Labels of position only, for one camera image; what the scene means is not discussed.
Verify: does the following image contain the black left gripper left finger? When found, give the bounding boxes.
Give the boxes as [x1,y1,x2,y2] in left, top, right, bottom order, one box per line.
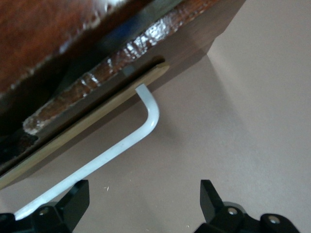
[0,179,90,233]

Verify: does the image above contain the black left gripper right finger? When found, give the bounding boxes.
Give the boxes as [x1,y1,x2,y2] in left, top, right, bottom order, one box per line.
[194,179,301,233]

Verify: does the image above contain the wooden drawer with white handle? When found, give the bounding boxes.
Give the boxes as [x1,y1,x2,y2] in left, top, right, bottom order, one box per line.
[0,4,214,220]

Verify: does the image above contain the dark red wooden cabinet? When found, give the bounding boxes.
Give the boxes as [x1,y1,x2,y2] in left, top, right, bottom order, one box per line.
[0,0,247,170]

